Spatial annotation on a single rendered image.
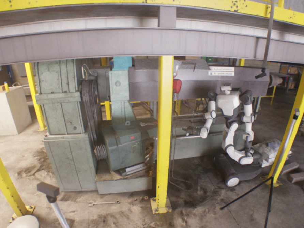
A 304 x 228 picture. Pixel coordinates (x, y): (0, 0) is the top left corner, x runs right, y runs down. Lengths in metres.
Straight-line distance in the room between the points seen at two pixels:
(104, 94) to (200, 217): 1.91
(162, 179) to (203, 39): 1.37
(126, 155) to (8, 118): 3.33
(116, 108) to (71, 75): 0.87
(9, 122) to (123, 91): 3.13
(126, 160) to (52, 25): 1.59
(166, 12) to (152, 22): 0.46
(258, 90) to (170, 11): 2.25
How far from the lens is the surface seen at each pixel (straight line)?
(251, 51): 1.69
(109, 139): 1.79
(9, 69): 8.51
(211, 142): 2.94
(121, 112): 2.39
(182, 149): 2.76
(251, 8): 1.63
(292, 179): 3.09
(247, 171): 2.66
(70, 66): 1.83
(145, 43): 1.29
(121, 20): 1.72
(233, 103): 2.00
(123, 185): 2.25
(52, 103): 1.94
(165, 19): 1.29
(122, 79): 2.25
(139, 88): 2.25
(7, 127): 4.73
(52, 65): 1.90
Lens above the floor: 1.74
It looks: 22 degrees down
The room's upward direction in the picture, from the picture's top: straight up
